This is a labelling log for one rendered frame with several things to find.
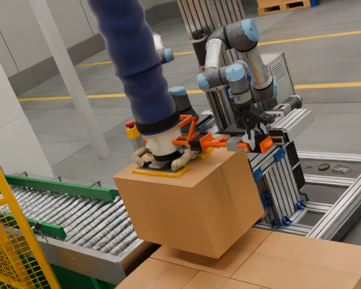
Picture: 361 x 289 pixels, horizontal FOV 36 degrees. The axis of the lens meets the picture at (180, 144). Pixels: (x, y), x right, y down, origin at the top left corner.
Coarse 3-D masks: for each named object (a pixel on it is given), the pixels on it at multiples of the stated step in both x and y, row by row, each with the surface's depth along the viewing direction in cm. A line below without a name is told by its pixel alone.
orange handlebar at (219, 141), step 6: (186, 120) 296; (180, 126) 293; (144, 138) 290; (180, 138) 274; (186, 138) 271; (210, 138) 260; (216, 138) 256; (222, 138) 254; (228, 138) 253; (180, 144) 270; (186, 144) 267; (204, 144) 258; (210, 144) 255; (216, 144) 252; (222, 144) 250; (240, 144) 242; (264, 144) 234; (270, 144) 234
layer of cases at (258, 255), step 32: (160, 256) 310; (192, 256) 299; (224, 256) 289; (256, 256) 280; (288, 256) 271; (320, 256) 262; (352, 256) 254; (128, 288) 292; (160, 288) 283; (192, 288) 274; (224, 288) 265; (256, 288) 257; (288, 288) 249; (320, 288) 242; (352, 288) 236
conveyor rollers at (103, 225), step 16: (16, 192) 483; (32, 192) 473; (48, 192) 463; (32, 208) 443; (48, 208) 433; (64, 208) 422; (80, 208) 411; (96, 208) 399; (112, 208) 388; (64, 224) 392; (80, 224) 381; (96, 224) 377; (112, 224) 365; (128, 224) 362; (64, 240) 370; (80, 240) 360; (96, 240) 355; (112, 240) 345; (128, 240) 340
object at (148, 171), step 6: (150, 162) 282; (168, 162) 274; (138, 168) 287; (144, 168) 284; (150, 168) 282; (156, 168) 279; (162, 168) 276; (168, 168) 273; (180, 168) 269; (186, 168) 269; (144, 174) 282; (150, 174) 278; (156, 174) 275; (162, 174) 272; (168, 174) 268; (174, 174) 266; (180, 174) 266
